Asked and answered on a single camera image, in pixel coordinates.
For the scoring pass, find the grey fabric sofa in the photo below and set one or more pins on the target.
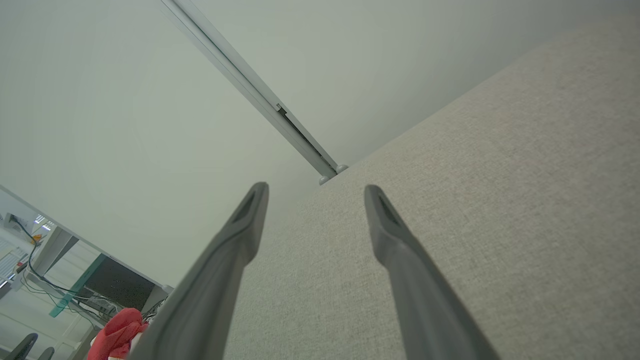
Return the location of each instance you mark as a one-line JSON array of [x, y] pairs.
[[500, 200]]

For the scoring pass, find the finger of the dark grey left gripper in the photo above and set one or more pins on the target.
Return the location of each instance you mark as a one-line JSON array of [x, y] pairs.
[[20, 349], [46, 354]]

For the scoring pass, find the teal green strip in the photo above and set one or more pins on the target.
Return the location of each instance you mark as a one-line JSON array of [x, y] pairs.
[[75, 287]]

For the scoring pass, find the grey metal partition post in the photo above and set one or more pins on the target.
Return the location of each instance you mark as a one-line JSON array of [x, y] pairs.
[[250, 80]]

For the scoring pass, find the grey desk leg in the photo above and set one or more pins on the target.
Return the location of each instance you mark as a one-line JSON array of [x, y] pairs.
[[54, 250]]

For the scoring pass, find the red basketball jersey shirt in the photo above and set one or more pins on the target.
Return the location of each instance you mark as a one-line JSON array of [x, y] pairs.
[[117, 330]]

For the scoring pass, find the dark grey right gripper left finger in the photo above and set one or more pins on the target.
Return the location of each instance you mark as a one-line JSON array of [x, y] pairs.
[[210, 280]]

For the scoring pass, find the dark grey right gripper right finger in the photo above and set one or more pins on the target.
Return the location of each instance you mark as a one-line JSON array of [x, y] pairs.
[[420, 290]]

